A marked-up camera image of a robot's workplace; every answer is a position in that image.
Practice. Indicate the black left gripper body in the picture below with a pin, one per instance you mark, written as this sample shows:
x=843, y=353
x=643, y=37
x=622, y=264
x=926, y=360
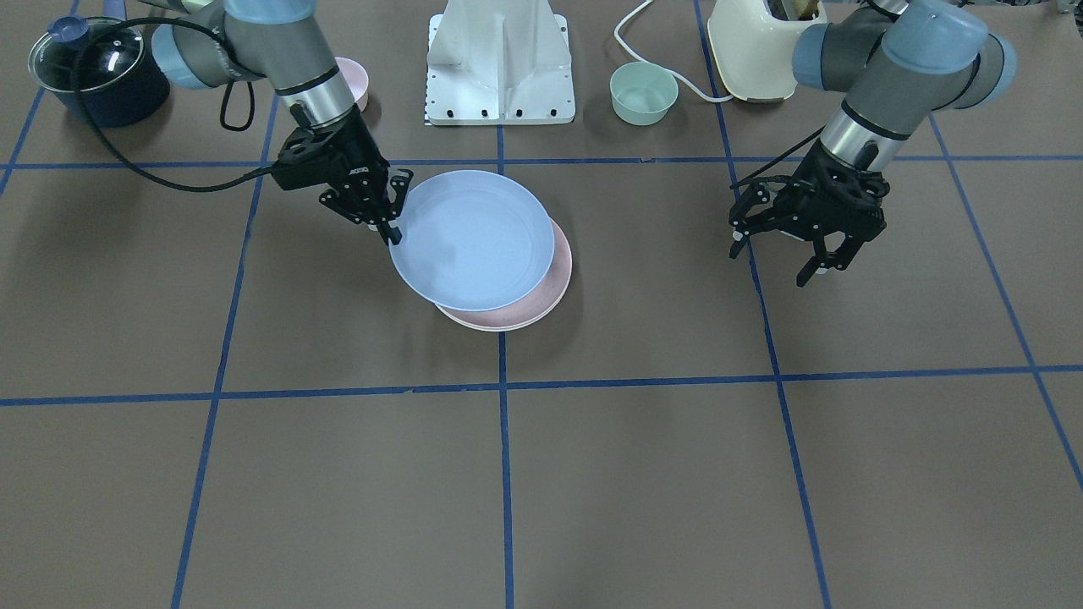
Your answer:
x=768, y=215

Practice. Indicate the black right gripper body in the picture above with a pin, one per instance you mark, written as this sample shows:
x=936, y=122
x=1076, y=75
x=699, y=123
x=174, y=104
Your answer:
x=357, y=152

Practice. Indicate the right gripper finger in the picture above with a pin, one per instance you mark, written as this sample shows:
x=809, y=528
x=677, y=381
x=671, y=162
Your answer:
x=361, y=211
x=396, y=192

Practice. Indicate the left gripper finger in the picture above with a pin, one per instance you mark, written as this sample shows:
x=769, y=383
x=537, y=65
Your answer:
x=824, y=260
x=752, y=213

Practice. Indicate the light blue plate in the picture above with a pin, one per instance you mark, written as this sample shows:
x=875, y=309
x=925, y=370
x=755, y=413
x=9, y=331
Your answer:
x=473, y=241

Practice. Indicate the pink plate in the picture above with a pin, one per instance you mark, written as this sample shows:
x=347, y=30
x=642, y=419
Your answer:
x=538, y=303

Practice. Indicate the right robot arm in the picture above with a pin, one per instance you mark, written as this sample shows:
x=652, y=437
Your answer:
x=281, y=42

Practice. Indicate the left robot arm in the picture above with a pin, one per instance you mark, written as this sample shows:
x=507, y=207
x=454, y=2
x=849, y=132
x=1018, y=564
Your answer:
x=895, y=63

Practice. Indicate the pink bowl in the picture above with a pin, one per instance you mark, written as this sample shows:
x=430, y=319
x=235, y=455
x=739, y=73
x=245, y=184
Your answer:
x=357, y=79

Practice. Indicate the cream white appliance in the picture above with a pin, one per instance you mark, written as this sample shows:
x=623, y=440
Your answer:
x=752, y=42

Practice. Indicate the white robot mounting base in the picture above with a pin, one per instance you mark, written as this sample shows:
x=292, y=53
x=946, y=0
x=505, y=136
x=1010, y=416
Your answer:
x=499, y=63

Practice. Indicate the mint green bowl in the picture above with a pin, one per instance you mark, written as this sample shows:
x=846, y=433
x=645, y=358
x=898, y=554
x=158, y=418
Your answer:
x=642, y=93

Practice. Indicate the dark blue pot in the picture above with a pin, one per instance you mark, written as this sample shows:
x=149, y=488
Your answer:
x=137, y=97

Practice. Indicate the glass pot lid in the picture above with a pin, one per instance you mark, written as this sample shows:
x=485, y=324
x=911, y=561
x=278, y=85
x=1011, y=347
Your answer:
x=85, y=54

